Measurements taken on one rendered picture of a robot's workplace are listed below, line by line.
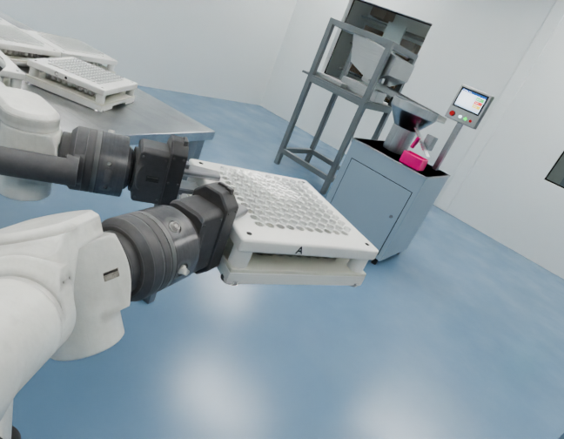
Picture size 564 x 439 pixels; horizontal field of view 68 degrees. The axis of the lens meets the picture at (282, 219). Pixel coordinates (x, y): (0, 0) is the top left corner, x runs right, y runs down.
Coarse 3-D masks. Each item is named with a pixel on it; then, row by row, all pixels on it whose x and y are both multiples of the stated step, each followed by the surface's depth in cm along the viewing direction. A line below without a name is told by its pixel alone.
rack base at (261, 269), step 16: (224, 256) 56; (256, 256) 59; (272, 256) 61; (288, 256) 62; (304, 256) 64; (224, 272) 55; (240, 272) 55; (256, 272) 56; (272, 272) 57; (288, 272) 59; (304, 272) 60; (320, 272) 62; (336, 272) 64; (352, 272) 66
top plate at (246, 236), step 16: (192, 160) 69; (272, 176) 77; (256, 208) 62; (240, 224) 55; (240, 240) 52; (256, 240) 53; (272, 240) 55; (288, 240) 56; (304, 240) 58; (320, 240) 60; (336, 240) 62; (352, 240) 65; (368, 240) 67; (320, 256) 60; (336, 256) 61; (352, 256) 63; (368, 256) 65
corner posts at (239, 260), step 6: (192, 180) 69; (234, 246) 54; (234, 252) 54; (240, 252) 53; (246, 252) 54; (228, 258) 55; (234, 258) 54; (240, 258) 54; (246, 258) 54; (234, 264) 54; (240, 264) 54; (246, 264) 55; (348, 264) 67; (354, 264) 66; (360, 264) 66; (354, 270) 66; (360, 270) 66
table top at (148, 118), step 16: (0, 16) 192; (48, 96) 125; (144, 96) 165; (64, 112) 119; (80, 112) 123; (96, 112) 128; (112, 112) 134; (128, 112) 140; (144, 112) 146; (160, 112) 153; (176, 112) 161; (64, 128) 109; (96, 128) 117; (112, 128) 122; (128, 128) 127; (144, 128) 132; (160, 128) 138; (176, 128) 144; (192, 128) 151; (208, 128) 159
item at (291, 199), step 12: (240, 180) 66; (252, 180) 68; (264, 180) 71; (252, 192) 66; (264, 192) 66; (276, 192) 68; (288, 192) 70; (300, 192) 73; (264, 204) 62; (276, 204) 64; (288, 204) 65; (300, 204) 67; (312, 204) 70; (264, 216) 59; (276, 216) 60; (288, 216) 62; (300, 216) 64; (312, 216) 65; (324, 216) 67
